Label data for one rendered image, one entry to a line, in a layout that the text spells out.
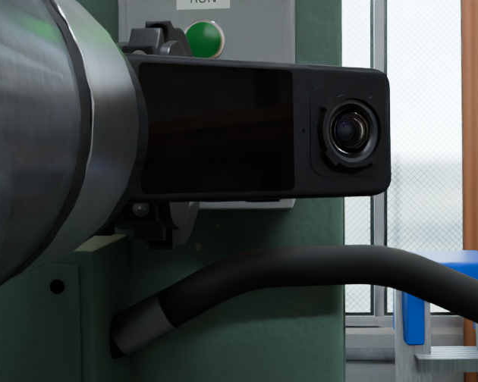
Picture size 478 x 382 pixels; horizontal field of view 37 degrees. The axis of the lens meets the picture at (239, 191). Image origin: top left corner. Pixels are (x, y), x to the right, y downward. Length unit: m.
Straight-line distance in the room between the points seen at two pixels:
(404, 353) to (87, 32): 1.23
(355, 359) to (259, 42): 1.67
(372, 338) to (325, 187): 1.79
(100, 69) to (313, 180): 0.11
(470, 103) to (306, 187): 1.67
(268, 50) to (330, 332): 0.19
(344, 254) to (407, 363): 0.95
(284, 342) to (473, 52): 1.51
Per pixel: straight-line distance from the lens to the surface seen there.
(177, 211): 0.27
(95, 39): 0.16
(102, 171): 0.16
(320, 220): 0.47
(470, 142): 1.90
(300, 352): 0.48
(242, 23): 0.41
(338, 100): 0.25
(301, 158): 0.24
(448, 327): 2.13
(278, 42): 0.41
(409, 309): 1.32
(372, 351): 2.03
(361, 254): 0.43
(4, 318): 0.43
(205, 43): 0.41
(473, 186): 1.90
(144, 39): 0.26
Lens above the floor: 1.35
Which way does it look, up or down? 3 degrees down
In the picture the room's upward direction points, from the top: 1 degrees counter-clockwise
